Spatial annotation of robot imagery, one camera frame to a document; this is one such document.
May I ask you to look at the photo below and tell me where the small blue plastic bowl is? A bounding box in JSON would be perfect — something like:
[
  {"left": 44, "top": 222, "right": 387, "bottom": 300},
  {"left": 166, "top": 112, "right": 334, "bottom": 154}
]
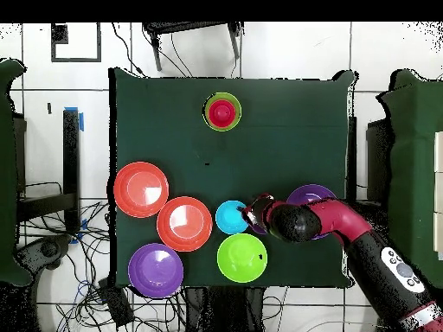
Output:
[{"left": 215, "top": 200, "right": 249, "bottom": 235}]

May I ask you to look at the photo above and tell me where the small green plastic bowl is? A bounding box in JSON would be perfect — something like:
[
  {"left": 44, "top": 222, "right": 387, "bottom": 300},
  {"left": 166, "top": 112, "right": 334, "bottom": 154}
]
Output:
[{"left": 202, "top": 92, "right": 242, "bottom": 132}]

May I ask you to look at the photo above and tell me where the red plastic cup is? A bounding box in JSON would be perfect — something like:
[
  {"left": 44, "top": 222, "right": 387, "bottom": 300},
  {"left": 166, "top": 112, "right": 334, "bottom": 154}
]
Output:
[{"left": 208, "top": 99, "right": 237, "bottom": 128}]

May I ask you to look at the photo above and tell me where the white box stack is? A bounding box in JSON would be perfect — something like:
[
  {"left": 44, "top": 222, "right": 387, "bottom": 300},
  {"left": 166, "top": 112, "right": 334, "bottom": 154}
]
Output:
[{"left": 433, "top": 131, "right": 443, "bottom": 260}]

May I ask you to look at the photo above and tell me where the large green plastic bowl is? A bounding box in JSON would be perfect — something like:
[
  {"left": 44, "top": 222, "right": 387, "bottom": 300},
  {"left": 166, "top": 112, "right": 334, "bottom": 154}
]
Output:
[{"left": 216, "top": 233, "right": 268, "bottom": 284}]

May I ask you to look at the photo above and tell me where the large purple plastic bowl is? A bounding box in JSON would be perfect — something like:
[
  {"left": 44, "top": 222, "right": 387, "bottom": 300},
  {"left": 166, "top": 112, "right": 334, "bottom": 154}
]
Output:
[
  {"left": 286, "top": 183, "right": 337, "bottom": 240},
  {"left": 127, "top": 242, "right": 184, "bottom": 299}
]

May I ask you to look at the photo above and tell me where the large orange plastic bowl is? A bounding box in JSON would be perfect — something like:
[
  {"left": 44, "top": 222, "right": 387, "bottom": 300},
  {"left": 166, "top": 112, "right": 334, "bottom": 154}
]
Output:
[
  {"left": 156, "top": 195, "right": 214, "bottom": 252},
  {"left": 113, "top": 161, "right": 170, "bottom": 219}
]

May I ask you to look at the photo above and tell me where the dark green side table cloth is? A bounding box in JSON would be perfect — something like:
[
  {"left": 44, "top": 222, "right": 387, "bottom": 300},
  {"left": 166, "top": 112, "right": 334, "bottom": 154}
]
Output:
[
  {"left": 0, "top": 58, "right": 33, "bottom": 287},
  {"left": 376, "top": 67, "right": 443, "bottom": 295}
]

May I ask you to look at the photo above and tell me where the black power strip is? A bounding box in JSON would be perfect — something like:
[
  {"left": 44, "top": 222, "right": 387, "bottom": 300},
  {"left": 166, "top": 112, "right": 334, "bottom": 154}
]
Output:
[{"left": 97, "top": 277, "right": 135, "bottom": 328}]

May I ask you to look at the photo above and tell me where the black metal beam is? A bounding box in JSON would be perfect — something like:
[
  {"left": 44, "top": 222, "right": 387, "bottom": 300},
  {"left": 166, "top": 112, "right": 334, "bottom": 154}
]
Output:
[
  {"left": 16, "top": 192, "right": 75, "bottom": 222},
  {"left": 62, "top": 108, "right": 81, "bottom": 233}
]

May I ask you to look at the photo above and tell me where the dark grey machine base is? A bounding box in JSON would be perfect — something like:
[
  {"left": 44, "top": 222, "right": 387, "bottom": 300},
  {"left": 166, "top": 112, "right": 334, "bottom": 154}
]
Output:
[{"left": 14, "top": 234, "right": 73, "bottom": 276}]

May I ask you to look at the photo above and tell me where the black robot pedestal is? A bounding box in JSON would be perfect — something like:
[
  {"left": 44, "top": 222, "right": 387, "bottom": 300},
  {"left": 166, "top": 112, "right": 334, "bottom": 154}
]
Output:
[{"left": 184, "top": 286, "right": 266, "bottom": 332}]

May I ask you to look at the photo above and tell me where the thin black floor cable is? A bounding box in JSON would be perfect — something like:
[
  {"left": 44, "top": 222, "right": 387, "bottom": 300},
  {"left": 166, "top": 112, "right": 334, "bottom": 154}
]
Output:
[{"left": 111, "top": 22, "right": 147, "bottom": 78}]

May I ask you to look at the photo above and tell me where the tangle of black cables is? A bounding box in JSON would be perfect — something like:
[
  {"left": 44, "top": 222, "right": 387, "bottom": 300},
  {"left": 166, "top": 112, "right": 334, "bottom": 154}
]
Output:
[{"left": 16, "top": 181, "right": 188, "bottom": 332}]

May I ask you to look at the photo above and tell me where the black metal frame stand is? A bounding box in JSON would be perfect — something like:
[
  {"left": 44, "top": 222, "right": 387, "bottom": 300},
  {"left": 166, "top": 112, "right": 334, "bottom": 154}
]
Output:
[{"left": 142, "top": 22, "right": 244, "bottom": 73}]

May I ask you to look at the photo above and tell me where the black square floor frame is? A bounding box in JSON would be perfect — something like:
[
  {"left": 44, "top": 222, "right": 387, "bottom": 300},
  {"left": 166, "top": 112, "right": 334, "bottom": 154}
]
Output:
[{"left": 50, "top": 22, "right": 102, "bottom": 63}]

